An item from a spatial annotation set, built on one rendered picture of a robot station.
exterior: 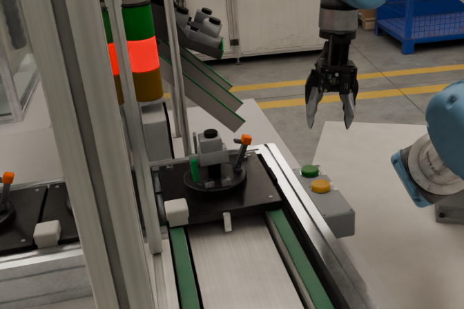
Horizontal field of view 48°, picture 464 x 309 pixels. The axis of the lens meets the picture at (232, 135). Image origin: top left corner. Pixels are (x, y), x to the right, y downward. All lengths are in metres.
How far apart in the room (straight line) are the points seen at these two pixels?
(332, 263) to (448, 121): 0.40
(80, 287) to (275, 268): 0.38
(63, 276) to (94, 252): 0.79
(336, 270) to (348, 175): 0.51
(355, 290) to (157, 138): 0.40
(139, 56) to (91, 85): 0.58
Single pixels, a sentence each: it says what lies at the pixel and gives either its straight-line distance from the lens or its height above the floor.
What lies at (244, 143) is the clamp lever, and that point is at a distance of 1.13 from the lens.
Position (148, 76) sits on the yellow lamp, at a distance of 0.84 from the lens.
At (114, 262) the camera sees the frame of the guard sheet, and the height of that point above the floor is 1.38.
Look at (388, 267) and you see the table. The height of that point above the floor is 0.86.
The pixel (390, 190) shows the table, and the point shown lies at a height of 0.86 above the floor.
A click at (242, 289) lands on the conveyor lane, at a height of 0.92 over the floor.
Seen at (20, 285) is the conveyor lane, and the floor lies 0.92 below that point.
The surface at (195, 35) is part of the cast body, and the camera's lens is 1.35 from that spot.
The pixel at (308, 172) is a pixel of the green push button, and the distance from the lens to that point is 1.19.
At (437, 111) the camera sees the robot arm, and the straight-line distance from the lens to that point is 0.64.
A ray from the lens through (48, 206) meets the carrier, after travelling 1.21.
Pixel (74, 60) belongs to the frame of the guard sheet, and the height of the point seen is 1.49.
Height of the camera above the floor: 1.55
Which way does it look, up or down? 25 degrees down
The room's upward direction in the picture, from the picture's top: 5 degrees counter-clockwise
